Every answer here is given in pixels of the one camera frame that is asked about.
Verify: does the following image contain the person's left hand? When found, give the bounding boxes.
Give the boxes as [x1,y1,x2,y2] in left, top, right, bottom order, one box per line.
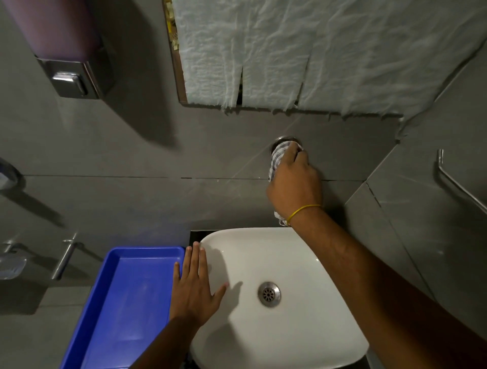
[169,242,229,328]

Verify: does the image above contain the person's right hand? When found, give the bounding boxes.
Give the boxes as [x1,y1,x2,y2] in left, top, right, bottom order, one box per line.
[266,142,323,226]

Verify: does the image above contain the grey checkered cleaning cloth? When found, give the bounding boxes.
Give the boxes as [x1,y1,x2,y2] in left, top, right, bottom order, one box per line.
[268,141,304,227]

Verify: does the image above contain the person's right forearm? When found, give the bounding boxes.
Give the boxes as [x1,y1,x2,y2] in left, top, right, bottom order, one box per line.
[288,207,487,369]

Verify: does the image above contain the person's left forearm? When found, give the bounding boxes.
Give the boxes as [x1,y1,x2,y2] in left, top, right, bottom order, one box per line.
[129,316,201,369]

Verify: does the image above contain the chrome sink drain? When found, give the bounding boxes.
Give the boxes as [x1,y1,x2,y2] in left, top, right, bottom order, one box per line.
[257,281,282,308]

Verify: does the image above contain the blue plastic tray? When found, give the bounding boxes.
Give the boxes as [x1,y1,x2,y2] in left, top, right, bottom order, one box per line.
[60,246,186,369]

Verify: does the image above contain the yellow wrist band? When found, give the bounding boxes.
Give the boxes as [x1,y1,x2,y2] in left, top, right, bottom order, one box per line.
[286,205,322,226]

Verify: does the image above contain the white ceramic sink basin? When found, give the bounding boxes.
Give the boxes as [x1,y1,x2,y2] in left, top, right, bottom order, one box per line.
[189,227,370,369]

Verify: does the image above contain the chrome wall tap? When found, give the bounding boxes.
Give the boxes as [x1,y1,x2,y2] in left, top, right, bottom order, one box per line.
[270,135,301,153]

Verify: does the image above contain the chrome bar handle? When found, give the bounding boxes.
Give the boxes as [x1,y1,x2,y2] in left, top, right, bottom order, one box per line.
[51,233,79,281]

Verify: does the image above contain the brown wooden mirror frame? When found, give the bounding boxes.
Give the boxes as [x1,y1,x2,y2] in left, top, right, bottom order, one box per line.
[163,0,189,106]

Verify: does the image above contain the chrome towel rail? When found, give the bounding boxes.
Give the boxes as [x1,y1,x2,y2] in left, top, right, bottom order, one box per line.
[436,149,487,216]

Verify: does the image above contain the chrome wall soap dish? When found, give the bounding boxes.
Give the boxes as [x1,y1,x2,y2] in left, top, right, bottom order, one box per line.
[0,239,28,281]

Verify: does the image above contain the purple wall soap dispenser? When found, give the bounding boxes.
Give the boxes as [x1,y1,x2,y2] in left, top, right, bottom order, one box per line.
[2,0,115,100]

